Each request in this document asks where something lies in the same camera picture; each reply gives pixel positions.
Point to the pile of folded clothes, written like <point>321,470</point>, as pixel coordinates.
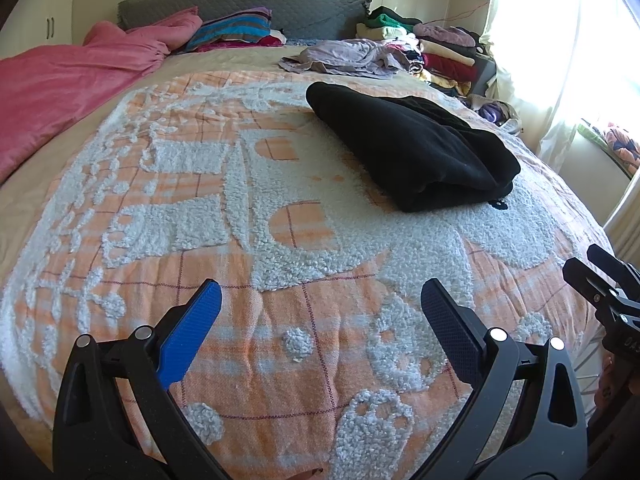
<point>440,50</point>

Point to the magenta cloth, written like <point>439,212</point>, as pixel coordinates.
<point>267,40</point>

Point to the striped pillow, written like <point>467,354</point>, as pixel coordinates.
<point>230,27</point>

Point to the white wardrobe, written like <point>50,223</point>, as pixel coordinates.
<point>30,5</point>

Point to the cream curtain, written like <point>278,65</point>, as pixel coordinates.
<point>550,60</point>

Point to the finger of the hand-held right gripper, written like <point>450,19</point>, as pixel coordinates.
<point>615,270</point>
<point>590,285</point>

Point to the floral cushion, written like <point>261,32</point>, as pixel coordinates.
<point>620,145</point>

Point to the grey chair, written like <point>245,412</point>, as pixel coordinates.
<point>480,72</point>

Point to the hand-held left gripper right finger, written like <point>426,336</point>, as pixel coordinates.
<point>450,335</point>

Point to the beige bed sheet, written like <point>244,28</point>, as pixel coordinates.
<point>220,62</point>

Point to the orange patterned fleece blanket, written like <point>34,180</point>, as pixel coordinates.
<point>250,210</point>

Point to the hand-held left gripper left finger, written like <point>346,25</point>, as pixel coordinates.
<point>187,335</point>

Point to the grey padded headboard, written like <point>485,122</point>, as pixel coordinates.
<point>250,0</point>

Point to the pink duvet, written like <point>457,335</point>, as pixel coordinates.
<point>65,90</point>

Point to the black sweater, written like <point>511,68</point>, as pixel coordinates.
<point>415,150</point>

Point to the crumpled lilac garment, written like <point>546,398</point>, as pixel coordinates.
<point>345,57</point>

